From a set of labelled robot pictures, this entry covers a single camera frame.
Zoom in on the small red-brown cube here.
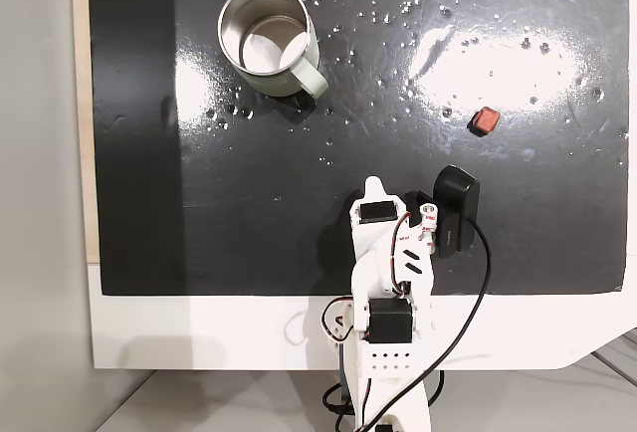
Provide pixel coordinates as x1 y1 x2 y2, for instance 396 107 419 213
467 107 502 137

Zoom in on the black table mat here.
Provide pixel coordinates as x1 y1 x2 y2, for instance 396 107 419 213
87 0 631 298

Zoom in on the pale green steel mug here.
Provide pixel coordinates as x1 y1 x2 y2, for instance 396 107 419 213
217 0 330 102

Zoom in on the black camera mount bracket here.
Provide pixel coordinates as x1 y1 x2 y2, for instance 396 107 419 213
403 189 433 228

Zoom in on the black oval camera box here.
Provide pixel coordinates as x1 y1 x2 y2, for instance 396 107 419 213
431 164 483 261

